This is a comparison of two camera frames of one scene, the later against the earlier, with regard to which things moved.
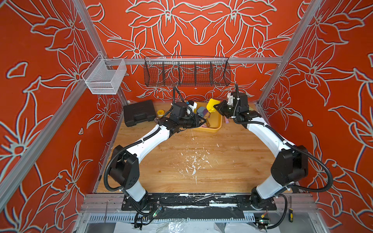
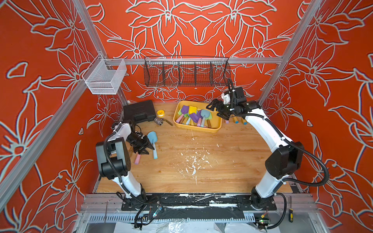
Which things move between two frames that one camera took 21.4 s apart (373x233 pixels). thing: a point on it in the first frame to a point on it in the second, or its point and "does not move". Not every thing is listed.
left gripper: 196,119 to 145,144
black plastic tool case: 139,111 does not move
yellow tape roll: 160,113 does not move
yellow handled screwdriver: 291,215 does not move
